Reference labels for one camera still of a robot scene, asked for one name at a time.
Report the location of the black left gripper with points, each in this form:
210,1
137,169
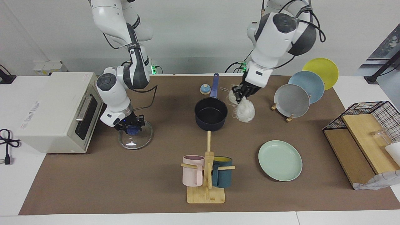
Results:
250,87

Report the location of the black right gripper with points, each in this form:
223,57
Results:
128,121

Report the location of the glass lid with blue knob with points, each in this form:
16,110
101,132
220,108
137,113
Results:
137,142

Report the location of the white vermicelli bundle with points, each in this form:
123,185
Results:
245,112

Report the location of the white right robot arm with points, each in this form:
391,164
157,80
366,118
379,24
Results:
109,93

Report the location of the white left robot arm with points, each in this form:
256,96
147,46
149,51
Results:
272,40

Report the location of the grey round plate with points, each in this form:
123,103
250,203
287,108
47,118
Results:
290,101

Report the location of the wooden plate rack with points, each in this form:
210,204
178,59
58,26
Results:
289,118

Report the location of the light blue round plate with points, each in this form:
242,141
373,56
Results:
311,84

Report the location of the green round plate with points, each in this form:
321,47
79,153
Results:
279,161

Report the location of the yellow round plate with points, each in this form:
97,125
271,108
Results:
323,68

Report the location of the green lit base connector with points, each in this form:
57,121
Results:
242,66
154,69

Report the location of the brown table mat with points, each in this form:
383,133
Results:
125,181

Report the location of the pink mug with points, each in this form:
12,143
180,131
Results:
192,176

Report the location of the dark teal mug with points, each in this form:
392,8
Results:
222,178

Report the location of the beige toaster oven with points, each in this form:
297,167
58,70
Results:
47,109

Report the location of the wooden mug tree stand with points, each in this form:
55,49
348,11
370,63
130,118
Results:
206,195

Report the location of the black stand leg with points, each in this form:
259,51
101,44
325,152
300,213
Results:
372,78

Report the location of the black clamp base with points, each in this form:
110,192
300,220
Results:
6,79

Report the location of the clear glass cup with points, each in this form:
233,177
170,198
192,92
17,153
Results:
379,137

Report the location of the dark framed window panel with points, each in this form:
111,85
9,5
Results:
390,43

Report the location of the white marbled paper bag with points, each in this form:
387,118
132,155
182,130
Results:
378,181

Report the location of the white paper roll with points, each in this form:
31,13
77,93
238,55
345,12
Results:
394,153

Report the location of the white wall socket box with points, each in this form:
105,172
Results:
47,66

